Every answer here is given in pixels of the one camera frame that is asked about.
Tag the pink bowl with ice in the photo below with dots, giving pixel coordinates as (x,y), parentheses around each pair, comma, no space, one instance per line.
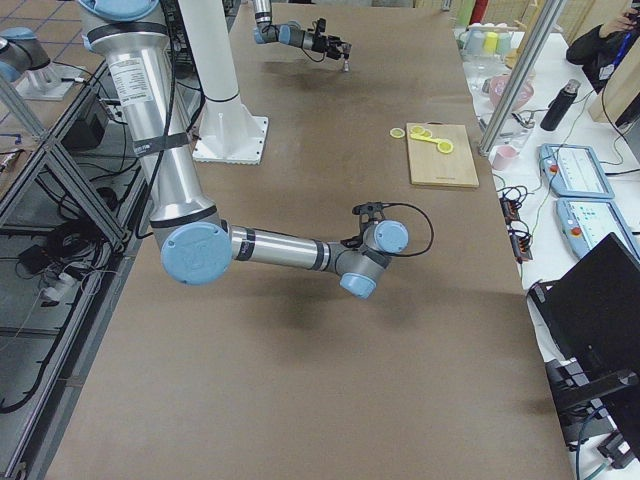
(498,85)

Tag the yellow plastic spoon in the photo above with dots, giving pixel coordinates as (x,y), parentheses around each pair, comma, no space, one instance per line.
(432,139)

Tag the pink cup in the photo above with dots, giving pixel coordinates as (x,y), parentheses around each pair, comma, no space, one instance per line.
(504,156)

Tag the far blue teach pendant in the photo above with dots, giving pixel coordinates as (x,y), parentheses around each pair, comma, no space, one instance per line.
(574,171)

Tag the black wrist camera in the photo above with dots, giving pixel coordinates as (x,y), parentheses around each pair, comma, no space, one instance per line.
(369,214)

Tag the near blue teach pendant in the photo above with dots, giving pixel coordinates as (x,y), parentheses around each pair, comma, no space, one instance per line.
(584,222)

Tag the green plastic cup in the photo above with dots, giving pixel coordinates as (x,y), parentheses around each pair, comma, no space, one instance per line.
(503,46)

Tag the grey plastic cup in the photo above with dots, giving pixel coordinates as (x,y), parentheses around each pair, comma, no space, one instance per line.
(474,42)

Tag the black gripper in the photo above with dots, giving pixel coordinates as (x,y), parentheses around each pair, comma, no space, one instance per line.
(318,42)

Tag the blue teach pendant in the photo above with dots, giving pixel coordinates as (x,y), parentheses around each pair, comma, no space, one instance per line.
(574,171)
(584,222)

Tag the lemon slice upper pair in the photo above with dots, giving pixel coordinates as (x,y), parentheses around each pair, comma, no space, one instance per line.
(418,130)

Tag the black laptop monitor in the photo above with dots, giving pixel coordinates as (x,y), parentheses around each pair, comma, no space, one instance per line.
(592,312)

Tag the yellow plastic cup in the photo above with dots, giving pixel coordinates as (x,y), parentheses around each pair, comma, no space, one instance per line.
(490,43)

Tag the person in black jacket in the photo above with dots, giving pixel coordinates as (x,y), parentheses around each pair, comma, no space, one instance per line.
(602,49)

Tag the black thermos bottle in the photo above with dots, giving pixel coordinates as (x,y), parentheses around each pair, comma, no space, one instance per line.
(560,105)

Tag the bamboo cutting board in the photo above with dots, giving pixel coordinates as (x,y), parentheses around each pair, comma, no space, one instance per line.
(429,167)

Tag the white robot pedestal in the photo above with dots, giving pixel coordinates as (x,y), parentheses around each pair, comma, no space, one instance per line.
(228,132)

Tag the aluminium frame post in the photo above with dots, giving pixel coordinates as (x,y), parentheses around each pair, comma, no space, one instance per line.
(530,48)

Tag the lemon slice on spoon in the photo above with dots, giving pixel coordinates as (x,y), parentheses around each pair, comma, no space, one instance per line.
(445,147)

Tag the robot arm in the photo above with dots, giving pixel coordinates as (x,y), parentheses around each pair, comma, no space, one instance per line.
(196,244)
(291,33)

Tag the lemon slice off board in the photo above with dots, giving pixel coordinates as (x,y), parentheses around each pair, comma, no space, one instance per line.
(397,133)

